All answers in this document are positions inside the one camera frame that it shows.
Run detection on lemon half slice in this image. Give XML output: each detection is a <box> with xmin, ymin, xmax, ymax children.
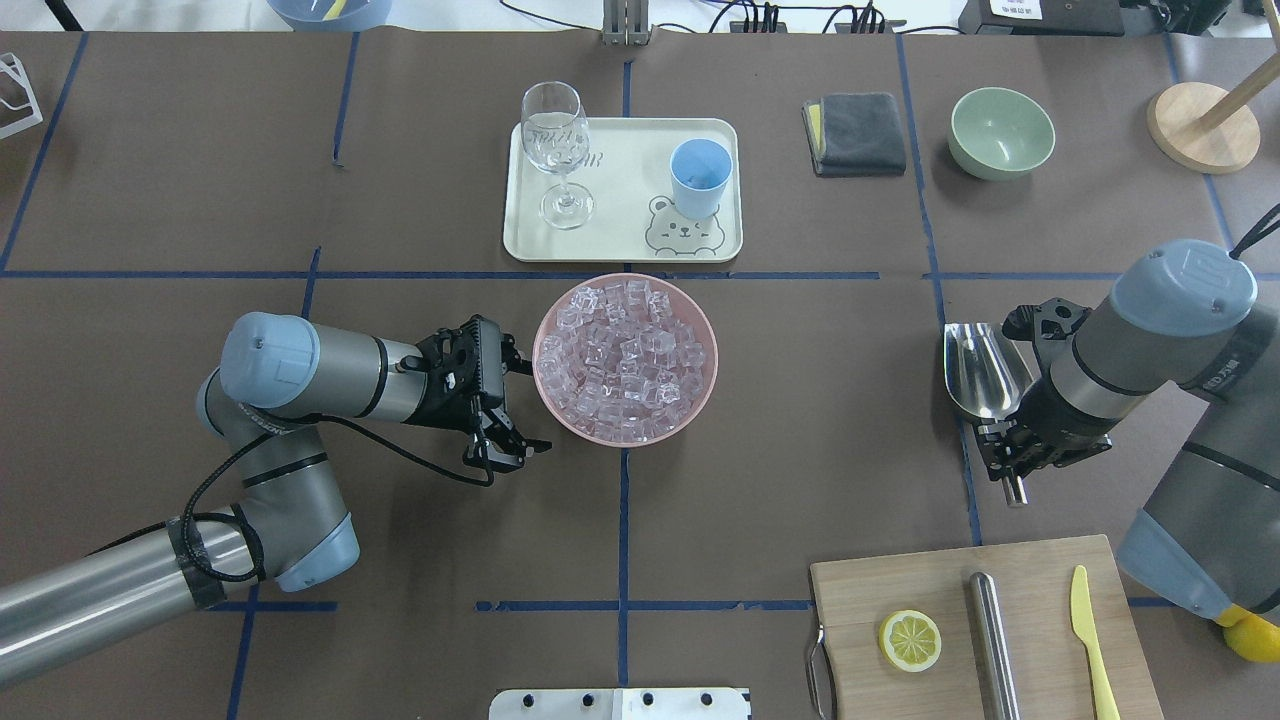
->
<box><xmin>877</xmin><ymin>609</ymin><xmax>942</xmax><ymax>673</ymax></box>

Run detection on light blue cup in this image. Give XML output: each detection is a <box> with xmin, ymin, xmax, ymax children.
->
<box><xmin>668</xmin><ymin>138</ymin><xmax>733</xmax><ymax>220</ymax></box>

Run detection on pink bowl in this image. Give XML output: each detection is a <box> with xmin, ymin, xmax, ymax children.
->
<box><xmin>532</xmin><ymin>273</ymin><xmax>721</xmax><ymax>448</ymax></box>

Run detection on metal ice scoop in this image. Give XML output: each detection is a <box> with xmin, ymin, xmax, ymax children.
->
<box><xmin>942</xmin><ymin>323</ymin><xmax>1033</xmax><ymax>509</ymax></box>

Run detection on aluminium frame post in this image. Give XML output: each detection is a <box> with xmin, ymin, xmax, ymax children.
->
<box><xmin>602</xmin><ymin>0</ymin><xmax>652</xmax><ymax>47</ymax></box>

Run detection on white wire cup rack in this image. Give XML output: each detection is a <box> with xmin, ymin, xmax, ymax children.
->
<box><xmin>1</xmin><ymin>53</ymin><xmax>44</xmax><ymax>140</ymax></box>

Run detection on green bowl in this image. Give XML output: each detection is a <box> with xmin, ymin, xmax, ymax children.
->
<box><xmin>948</xmin><ymin>87</ymin><xmax>1056</xmax><ymax>181</ymax></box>

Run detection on whole yellow lemon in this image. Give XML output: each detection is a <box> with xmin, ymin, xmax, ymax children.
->
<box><xmin>1215</xmin><ymin>605</ymin><xmax>1279</xmax><ymax>664</ymax></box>

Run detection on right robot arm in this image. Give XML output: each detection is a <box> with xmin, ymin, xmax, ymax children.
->
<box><xmin>977</xmin><ymin>240</ymin><xmax>1277</xmax><ymax>625</ymax></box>

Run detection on grey folded cloth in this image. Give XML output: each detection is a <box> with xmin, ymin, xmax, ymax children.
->
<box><xmin>804</xmin><ymin>92</ymin><xmax>906</xmax><ymax>177</ymax></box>

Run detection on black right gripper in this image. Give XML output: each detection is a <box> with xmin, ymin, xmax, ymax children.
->
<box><xmin>975</xmin><ymin>299</ymin><xmax>1114</xmax><ymax>482</ymax></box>

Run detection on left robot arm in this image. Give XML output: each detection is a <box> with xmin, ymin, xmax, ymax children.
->
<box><xmin>1</xmin><ymin>313</ymin><xmax>550</xmax><ymax>687</ymax></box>

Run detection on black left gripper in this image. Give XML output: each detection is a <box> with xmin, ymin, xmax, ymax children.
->
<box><xmin>398</xmin><ymin>316</ymin><xmax>553</xmax><ymax>473</ymax></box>

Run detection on clear wine glass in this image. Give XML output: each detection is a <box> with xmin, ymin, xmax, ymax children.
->
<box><xmin>520</xmin><ymin>81</ymin><xmax>594</xmax><ymax>231</ymax></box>

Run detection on blue bowl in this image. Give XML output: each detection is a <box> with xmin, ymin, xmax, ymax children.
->
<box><xmin>268</xmin><ymin>0</ymin><xmax>394</xmax><ymax>33</ymax></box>

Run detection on wooden mug tree stand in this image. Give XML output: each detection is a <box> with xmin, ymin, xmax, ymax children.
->
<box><xmin>1146</xmin><ymin>54</ymin><xmax>1279</xmax><ymax>176</ymax></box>

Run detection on yellow plastic knife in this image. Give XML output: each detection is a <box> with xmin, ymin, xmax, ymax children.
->
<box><xmin>1069</xmin><ymin>565</ymin><xmax>1121</xmax><ymax>720</ymax></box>

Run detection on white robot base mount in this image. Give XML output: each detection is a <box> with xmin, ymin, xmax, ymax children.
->
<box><xmin>488</xmin><ymin>687</ymin><xmax>753</xmax><ymax>719</ymax></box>

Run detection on wooden cutting board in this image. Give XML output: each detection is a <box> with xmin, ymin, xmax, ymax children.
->
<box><xmin>805</xmin><ymin>534</ymin><xmax>1166</xmax><ymax>720</ymax></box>

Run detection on cream bear tray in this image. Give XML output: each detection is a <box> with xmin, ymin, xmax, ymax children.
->
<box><xmin>503</xmin><ymin>117</ymin><xmax>744</xmax><ymax>263</ymax></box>

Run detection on yellow plastic fork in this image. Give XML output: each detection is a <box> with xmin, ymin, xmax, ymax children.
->
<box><xmin>321</xmin><ymin>0</ymin><xmax>348</xmax><ymax>22</ymax></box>

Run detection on clear ice cubes pile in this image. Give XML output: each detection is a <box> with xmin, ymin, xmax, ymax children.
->
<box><xmin>541</xmin><ymin>281</ymin><xmax>708</xmax><ymax>443</ymax></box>

